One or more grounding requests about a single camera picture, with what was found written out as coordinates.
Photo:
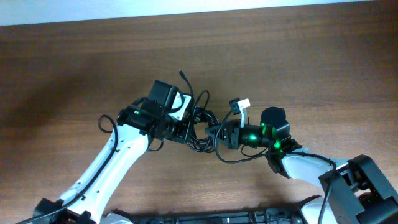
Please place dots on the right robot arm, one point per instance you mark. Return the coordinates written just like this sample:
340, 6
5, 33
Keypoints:
356, 191

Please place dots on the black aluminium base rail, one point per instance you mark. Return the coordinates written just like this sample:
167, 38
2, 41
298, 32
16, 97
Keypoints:
268, 216

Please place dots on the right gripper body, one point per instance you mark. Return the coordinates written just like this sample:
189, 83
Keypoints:
250, 134

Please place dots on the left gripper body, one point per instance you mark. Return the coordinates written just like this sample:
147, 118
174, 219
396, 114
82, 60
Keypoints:
175, 129

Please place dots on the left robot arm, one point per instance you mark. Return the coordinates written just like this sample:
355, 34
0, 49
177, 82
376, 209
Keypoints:
86, 199

